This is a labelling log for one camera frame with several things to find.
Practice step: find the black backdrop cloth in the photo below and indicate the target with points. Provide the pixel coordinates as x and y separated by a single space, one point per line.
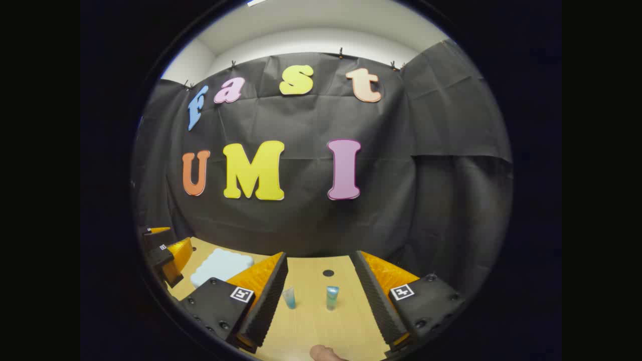
311 225

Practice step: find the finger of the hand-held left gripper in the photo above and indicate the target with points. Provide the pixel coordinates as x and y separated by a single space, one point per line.
156 238
165 260

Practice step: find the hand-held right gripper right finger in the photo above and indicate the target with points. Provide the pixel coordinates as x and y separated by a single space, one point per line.
378 301

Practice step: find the blue teal cosmetic tube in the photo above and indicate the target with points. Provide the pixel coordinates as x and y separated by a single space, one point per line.
332 297

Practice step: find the light blue suitcase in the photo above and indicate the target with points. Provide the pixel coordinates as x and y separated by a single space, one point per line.
220 265

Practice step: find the ceiling light panel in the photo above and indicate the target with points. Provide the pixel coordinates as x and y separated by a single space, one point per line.
256 2

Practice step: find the pale clear cosmetic tube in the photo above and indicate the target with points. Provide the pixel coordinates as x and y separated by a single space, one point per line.
289 298

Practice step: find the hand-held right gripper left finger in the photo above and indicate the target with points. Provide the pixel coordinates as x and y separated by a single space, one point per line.
268 306

